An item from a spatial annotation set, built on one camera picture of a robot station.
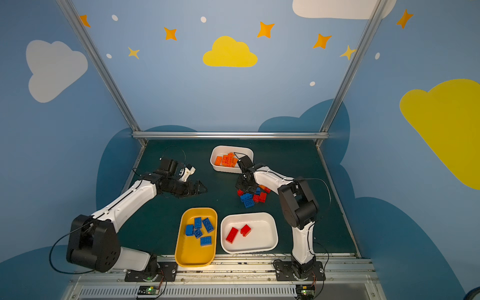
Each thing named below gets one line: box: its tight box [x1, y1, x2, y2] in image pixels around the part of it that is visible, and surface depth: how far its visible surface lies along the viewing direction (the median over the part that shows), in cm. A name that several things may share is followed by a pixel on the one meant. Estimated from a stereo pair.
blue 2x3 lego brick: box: [194, 216, 202, 229], surface depth 88 cm
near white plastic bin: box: [220, 212, 279, 255], surface depth 86 cm
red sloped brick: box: [259, 191, 267, 204], surface depth 95 cm
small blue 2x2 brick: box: [192, 228, 203, 239], surface depth 85 cm
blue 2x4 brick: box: [201, 217, 214, 234], surface depth 88 cm
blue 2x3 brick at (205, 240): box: [200, 236, 212, 247], surface depth 82 cm
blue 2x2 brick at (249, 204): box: [243, 200, 255, 209], surface depth 95 cm
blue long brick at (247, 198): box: [240, 193, 254, 204], surface depth 95 cm
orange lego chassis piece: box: [221, 152, 239, 168], surface depth 112 cm
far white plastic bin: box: [210, 145, 255, 174], surface depth 113 cm
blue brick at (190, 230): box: [186, 224, 194, 237], surface depth 85 cm
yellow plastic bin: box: [175, 208, 218, 268], surface depth 82 cm
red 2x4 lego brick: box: [225, 226, 239, 244], surface depth 84 cm
